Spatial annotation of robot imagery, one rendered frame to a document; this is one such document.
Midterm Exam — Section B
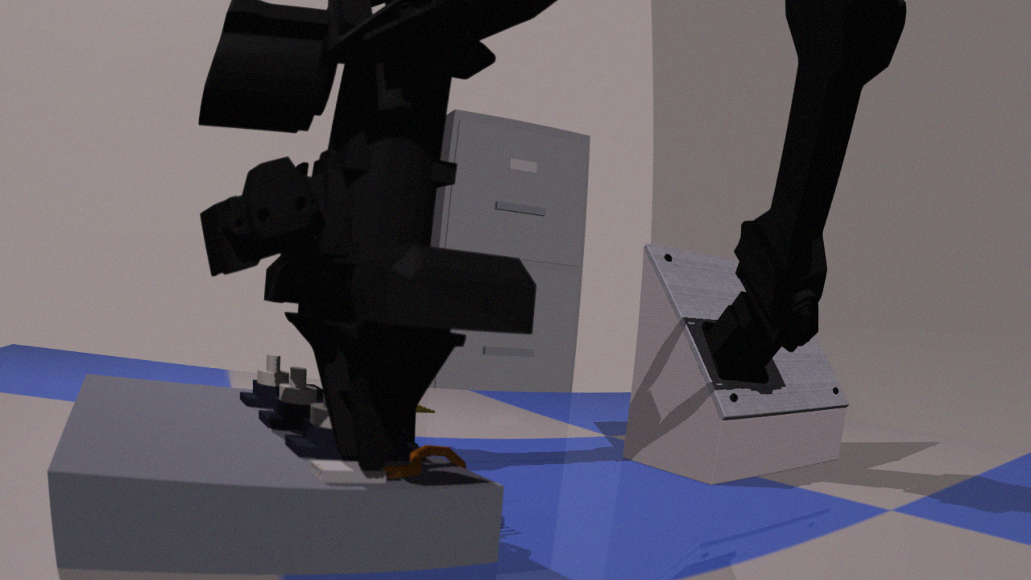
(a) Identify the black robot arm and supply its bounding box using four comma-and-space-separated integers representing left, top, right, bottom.
198, 0, 907, 383

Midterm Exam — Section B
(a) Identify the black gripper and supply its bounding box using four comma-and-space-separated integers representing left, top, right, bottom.
264, 128, 536, 471

